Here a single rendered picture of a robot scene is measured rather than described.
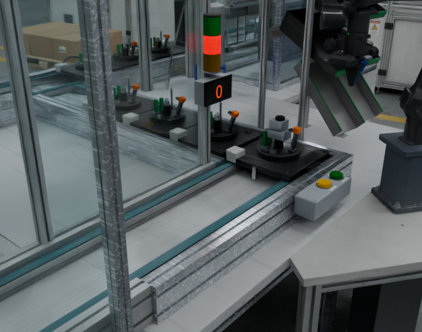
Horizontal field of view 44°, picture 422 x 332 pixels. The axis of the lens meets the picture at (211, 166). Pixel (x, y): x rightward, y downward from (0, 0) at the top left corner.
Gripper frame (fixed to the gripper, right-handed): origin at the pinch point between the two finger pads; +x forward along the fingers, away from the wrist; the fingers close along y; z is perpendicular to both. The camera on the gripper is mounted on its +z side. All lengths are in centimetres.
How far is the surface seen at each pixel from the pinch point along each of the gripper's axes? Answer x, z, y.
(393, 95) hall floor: 125, 130, -382
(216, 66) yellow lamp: -2.1, 29.3, 24.8
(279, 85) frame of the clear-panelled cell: 37, 77, -83
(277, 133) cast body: 20.7, 19.2, 7.2
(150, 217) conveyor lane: 34, 29, 53
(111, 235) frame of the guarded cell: 9, -2, 89
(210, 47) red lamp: -7.5, 30.5, 26.2
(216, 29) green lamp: -12.5, 29.3, 24.8
